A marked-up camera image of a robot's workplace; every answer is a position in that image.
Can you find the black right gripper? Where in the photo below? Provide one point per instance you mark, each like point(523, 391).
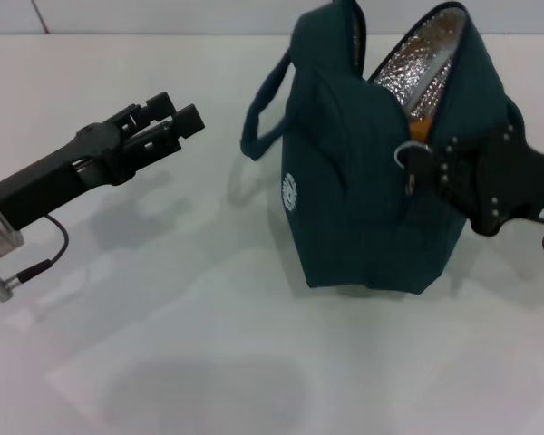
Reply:
point(526, 181)

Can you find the dark teal lunch bag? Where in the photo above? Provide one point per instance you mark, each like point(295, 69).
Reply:
point(344, 204)

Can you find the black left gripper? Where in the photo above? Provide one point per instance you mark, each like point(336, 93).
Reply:
point(59, 176)

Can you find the orange yellow pear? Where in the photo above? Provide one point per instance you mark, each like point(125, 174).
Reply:
point(420, 129)

